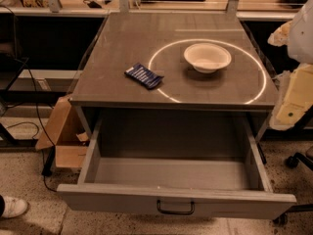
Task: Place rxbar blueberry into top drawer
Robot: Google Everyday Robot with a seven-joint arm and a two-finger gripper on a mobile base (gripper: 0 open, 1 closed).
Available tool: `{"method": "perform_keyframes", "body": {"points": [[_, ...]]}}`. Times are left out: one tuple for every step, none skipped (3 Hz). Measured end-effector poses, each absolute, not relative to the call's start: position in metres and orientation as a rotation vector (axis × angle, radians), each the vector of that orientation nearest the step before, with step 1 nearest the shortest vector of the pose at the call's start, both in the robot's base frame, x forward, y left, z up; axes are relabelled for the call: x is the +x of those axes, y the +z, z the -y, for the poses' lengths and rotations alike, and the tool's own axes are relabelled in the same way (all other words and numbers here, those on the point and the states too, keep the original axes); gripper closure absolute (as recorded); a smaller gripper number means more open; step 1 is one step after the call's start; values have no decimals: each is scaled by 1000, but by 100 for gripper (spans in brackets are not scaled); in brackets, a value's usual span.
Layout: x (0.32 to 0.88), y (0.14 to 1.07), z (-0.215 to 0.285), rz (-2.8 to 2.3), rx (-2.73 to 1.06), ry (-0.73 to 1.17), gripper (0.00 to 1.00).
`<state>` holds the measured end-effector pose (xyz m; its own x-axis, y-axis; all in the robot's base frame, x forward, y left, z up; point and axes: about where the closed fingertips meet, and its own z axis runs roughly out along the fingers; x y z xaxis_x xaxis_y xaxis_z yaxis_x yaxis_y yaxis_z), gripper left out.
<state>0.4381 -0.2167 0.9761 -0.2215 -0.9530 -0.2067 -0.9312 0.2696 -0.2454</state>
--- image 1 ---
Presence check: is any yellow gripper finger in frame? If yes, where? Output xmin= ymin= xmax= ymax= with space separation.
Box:
xmin=269 ymin=64 xmax=313 ymax=130

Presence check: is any blue rxbar blueberry wrapper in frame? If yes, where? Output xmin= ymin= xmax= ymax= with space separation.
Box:
xmin=124 ymin=63 xmax=162 ymax=89

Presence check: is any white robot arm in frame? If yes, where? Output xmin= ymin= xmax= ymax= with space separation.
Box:
xmin=268 ymin=0 xmax=313 ymax=130

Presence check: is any grey open top drawer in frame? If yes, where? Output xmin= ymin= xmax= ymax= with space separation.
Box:
xmin=58 ymin=109 xmax=296 ymax=219

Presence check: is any grey cabinet with dark top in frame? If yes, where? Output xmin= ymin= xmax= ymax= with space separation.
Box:
xmin=70 ymin=12 xmax=277 ymax=136

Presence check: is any black office chair base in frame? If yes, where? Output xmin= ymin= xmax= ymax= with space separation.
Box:
xmin=273 ymin=147 xmax=313 ymax=225

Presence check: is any white paper bowl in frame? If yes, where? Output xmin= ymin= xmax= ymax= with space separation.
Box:
xmin=184 ymin=43 xmax=232 ymax=73

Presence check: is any brown cardboard box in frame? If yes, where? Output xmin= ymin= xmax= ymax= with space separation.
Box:
xmin=35 ymin=96 xmax=89 ymax=168

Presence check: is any white sneaker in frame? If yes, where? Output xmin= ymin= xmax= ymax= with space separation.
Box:
xmin=0 ymin=196 xmax=28 ymax=218

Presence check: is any black drawer handle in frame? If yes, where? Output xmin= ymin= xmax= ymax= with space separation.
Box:
xmin=156 ymin=200 xmax=196 ymax=215

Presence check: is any black floor cable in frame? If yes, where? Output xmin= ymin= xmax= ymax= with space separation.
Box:
xmin=0 ymin=57 xmax=58 ymax=193

